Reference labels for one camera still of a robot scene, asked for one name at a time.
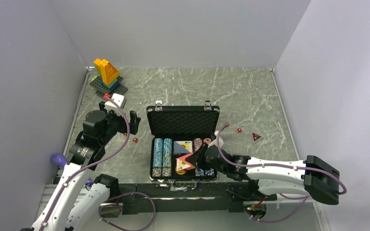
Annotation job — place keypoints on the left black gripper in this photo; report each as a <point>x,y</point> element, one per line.
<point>124,128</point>

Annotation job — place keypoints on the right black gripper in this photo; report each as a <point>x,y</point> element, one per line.
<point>197,158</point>

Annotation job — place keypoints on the red playing card deck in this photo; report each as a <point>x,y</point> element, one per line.
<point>182,164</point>

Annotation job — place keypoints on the blue playing card deck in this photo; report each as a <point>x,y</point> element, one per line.
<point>182,147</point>

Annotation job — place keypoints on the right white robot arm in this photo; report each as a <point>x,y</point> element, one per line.
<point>311,177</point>

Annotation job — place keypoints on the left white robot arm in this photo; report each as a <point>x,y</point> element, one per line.
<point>63,212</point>

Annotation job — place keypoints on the yellow big blind button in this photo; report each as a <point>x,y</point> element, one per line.
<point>180,172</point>

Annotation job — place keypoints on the red yellow chip row right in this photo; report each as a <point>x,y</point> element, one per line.
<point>208,171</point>

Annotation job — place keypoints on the black poker chip case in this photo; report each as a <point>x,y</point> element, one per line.
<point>181,123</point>

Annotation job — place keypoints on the blue chip row far left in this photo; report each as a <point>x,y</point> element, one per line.
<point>157,157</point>

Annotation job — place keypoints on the grey toy brick baseplate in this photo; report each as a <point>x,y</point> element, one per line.
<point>101,89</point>

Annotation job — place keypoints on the yellow toy brick tower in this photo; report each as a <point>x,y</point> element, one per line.
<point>107,71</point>

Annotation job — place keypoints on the purple cylinder object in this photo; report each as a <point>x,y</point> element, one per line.
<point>59,159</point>

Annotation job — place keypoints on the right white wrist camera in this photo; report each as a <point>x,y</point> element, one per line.
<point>218,142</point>

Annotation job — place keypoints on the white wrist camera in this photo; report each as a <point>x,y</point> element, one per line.
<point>119,99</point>
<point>218,142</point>

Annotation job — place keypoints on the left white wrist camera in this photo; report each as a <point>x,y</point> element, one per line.
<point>119,99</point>

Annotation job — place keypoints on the black front mounting rail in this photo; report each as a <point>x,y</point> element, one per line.
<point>229,196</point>

